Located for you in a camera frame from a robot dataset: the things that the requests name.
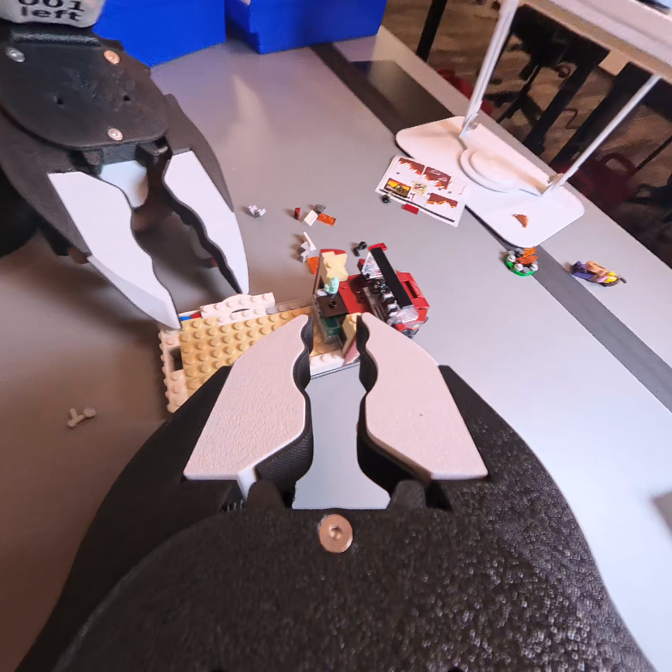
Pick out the white book stand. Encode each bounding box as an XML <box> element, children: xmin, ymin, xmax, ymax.
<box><xmin>395</xmin><ymin>0</ymin><xmax>672</xmax><ymax>247</ymax></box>

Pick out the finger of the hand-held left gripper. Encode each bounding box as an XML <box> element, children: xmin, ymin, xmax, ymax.
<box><xmin>47</xmin><ymin>169</ymin><xmax>183</xmax><ymax>330</ymax></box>
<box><xmin>162</xmin><ymin>148</ymin><xmax>251</xmax><ymax>296</ymax></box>

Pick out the grey desk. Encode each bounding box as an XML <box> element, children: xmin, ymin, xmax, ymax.
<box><xmin>0</xmin><ymin>23</ymin><xmax>672</xmax><ymax>672</ymax></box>

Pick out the red backpack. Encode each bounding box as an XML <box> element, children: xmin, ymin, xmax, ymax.
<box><xmin>569</xmin><ymin>152</ymin><xmax>638</xmax><ymax>203</ymax></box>

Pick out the red bag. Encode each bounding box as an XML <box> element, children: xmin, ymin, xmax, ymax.
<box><xmin>436</xmin><ymin>67</ymin><xmax>494</xmax><ymax>116</ymax></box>

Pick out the sticker sheet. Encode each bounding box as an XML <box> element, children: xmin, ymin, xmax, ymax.
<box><xmin>375</xmin><ymin>155</ymin><xmax>468</xmax><ymax>228</ymax></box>

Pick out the toy brick camper van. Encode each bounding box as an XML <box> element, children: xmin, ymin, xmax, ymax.
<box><xmin>159</xmin><ymin>243</ymin><xmax>430</xmax><ymax>415</ymax></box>

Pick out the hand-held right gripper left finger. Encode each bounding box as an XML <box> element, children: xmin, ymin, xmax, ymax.
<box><xmin>183</xmin><ymin>314</ymin><xmax>314</xmax><ymax>498</ymax></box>

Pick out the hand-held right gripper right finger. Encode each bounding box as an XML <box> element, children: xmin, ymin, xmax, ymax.
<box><xmin>356</xmin><ymin>313</ymin><xmax>490</xmax><ymax>483</ymax></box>

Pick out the purple toy minifigure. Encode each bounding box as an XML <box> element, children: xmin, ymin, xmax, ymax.
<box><xmin>570</xmin><ymin>261</ymin><xmax>627</xmax><ymax>287</ymax></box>

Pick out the campfire brick build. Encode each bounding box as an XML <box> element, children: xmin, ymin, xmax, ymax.
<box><xmin>504</xmin><ymin>247</ymin><xmax>539</xmax><ymax>277</ymax></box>

